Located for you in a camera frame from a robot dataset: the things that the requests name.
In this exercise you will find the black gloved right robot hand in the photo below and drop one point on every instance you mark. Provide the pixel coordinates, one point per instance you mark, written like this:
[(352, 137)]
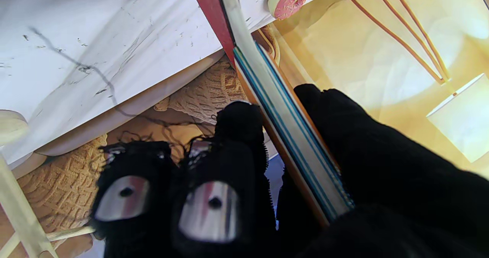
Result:
[(401, 197)]

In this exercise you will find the black red ping pong bat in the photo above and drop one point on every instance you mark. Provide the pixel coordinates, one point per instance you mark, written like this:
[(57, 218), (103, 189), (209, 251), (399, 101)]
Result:
[(286, 136)]

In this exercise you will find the printed living room backdrop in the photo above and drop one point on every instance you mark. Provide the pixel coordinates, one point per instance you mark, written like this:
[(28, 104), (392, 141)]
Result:
[(363, 59)]

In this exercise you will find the wooden mug tree stand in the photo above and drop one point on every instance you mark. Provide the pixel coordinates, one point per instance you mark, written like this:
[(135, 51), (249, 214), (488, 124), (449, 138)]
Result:
[(19, 208)]

